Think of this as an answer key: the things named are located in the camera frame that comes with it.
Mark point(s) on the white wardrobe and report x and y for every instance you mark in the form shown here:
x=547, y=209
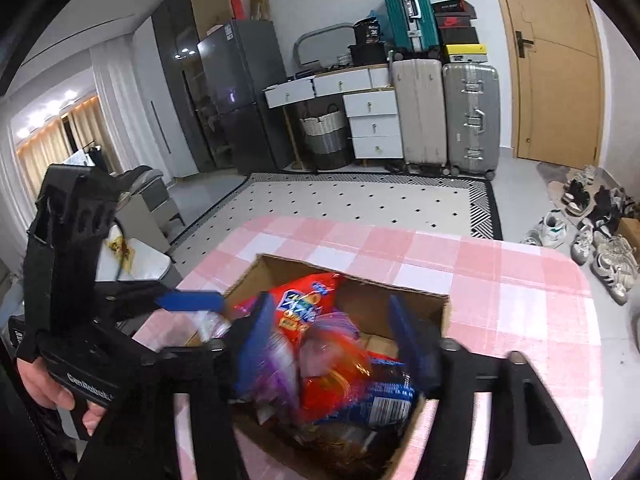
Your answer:
x=150, y=85

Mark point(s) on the grey small cabinet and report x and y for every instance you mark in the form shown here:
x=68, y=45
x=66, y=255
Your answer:
x=150, y=200

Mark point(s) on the dark glass cabinet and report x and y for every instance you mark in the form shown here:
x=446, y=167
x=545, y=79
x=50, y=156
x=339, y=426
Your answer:
x=175, y=70

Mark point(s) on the white side cabinet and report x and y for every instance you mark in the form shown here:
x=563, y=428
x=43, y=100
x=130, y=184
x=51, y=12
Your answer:
x=150, y=265

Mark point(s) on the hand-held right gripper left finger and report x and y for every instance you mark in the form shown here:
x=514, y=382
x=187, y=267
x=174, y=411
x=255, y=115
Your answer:
x=252, y=355

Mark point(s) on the small cardboard box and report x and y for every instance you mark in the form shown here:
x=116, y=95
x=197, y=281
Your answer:
x=631, y=232

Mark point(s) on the large flat cardboard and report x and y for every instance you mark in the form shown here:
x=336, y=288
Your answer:
x=210, y=7

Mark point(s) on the person's left forearm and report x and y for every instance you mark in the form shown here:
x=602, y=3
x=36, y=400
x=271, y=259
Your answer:
x=40, y=440

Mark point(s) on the black case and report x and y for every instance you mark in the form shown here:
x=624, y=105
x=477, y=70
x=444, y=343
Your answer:
x=367, y=54

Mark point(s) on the white drawer vanity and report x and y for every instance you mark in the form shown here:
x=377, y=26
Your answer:
x=375, y=130

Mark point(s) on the red paper bag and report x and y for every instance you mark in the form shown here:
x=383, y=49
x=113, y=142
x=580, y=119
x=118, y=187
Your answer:
x=238, y=6

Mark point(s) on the black printed bag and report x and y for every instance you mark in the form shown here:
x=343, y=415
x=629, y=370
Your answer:
x=367, y=30

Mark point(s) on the grey door mat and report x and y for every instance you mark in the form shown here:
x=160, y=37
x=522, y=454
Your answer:
x=547, y=175

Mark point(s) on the woven laundry basket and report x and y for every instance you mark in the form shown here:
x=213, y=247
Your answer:
x=325, y=145

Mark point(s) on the beige curtain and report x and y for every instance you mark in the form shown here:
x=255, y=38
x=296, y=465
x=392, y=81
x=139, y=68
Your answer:
x=45, y=155

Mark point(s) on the brown cardboard box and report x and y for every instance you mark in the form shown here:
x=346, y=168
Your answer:
x=370, y=305

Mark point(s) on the silver suitcase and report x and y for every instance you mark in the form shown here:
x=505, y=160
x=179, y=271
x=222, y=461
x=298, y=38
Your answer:
x=472, y=120

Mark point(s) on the yellow printed plastic bag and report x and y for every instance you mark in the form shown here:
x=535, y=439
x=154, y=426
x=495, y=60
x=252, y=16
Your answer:
x=120, y=247

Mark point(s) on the grey refrigerator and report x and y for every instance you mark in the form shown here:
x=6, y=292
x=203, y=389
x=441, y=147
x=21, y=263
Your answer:
x=240, y=100

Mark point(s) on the beige suitcase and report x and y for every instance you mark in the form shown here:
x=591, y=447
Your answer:
x=420, y=115

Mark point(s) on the red chip bag blue logo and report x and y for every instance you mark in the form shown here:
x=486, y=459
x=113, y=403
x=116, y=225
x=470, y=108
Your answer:
x=300, y=310

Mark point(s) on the plain black shoe box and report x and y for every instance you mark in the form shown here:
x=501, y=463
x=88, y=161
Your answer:
x=457, y=36

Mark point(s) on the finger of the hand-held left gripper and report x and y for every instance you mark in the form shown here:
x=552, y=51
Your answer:
x=190, y=301
x=135, y=310

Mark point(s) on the arched mirror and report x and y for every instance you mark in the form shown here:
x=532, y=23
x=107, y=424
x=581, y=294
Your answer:
x=325, y=47

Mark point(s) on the dark purple snack packet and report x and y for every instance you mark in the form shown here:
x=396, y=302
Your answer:
x=342, y=322

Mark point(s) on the pink checked tablecloth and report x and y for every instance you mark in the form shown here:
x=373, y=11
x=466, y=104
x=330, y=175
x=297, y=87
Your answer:
x=500, y=285

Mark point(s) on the teal suitcase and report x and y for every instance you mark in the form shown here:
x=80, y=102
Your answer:
x=405, y=10

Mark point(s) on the scattered sneakers group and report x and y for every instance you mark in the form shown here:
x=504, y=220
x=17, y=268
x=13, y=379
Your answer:
x=610, y=260

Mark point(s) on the wooden door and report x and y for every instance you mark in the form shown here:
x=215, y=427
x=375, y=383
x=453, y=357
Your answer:
x=560, y=85

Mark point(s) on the white curtain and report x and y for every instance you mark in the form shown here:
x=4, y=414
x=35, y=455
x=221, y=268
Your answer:
x=115, y=110

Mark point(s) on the yellow black shoe box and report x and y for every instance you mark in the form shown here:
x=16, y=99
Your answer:
x=465, y=54

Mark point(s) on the person's left hand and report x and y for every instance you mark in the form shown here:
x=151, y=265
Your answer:
x=42, y=387

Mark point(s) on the diamond patterned rug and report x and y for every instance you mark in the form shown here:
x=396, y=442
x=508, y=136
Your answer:
x=350, y=205

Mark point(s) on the brown paper bag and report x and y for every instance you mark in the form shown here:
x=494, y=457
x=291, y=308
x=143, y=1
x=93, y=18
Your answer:
x=258, y=4

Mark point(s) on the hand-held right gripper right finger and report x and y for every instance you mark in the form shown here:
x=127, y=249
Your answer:
x=415, y=350

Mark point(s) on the black shoe box red print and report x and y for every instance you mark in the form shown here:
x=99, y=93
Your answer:
x=451, y=7

